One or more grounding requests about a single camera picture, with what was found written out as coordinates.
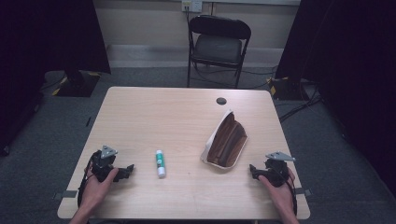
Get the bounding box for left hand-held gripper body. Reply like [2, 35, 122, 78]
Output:
[90, 145, 125, 183]

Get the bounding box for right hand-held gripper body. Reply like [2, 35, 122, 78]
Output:
[257, 150, 297, 189]

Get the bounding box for person's right hand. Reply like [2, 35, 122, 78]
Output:
[257, 167, 296, 217]

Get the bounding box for person's left hand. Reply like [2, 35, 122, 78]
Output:
[78, 167, 120, 214]

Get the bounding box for white glue stick green label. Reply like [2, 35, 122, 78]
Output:
[155, 149, 167, 179]

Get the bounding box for white pouch brown lining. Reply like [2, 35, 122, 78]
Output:
[200, 108, 249, 171]

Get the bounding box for black stand base yellow tape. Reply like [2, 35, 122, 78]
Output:
[266, 76, 311, 102]
[51, 70, 103, 98]

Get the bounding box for black folding chair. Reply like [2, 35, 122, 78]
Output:
[187, 14, 252, 90]

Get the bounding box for black curtain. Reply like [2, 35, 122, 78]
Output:
[275, 0, 396, 200]
[0, 0, 112, 157]

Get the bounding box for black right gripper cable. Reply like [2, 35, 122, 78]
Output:
[275, 167, 299, 217]

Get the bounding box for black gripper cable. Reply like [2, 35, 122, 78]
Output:
[77, 154, 96, 209]
[275, 167, 299, 217]

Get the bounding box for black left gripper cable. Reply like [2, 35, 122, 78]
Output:
[77, 154, 96, 209]

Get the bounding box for grey table edge bracket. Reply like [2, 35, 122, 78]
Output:
[294, 187, 313, 198]
[51, 189, 78, 201]

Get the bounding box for black floor cables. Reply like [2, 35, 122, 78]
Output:
[190, 63, 325, 124]

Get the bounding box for white wall socket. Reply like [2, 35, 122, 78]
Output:
[181, 0, 204, 14]

